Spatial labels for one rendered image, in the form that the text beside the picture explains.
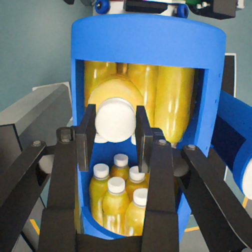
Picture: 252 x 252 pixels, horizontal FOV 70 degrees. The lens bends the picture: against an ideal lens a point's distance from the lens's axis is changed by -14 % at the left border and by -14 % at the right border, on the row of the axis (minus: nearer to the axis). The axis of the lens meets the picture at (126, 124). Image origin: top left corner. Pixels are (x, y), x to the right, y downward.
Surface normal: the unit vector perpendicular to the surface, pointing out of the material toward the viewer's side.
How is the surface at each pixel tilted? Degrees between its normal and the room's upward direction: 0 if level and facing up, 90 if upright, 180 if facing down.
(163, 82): 49
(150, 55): 8
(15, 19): 0
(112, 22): 26
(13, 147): 4
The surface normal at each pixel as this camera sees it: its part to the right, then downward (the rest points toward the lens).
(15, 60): 0.04, 0.38
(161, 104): -0.73, 0.23
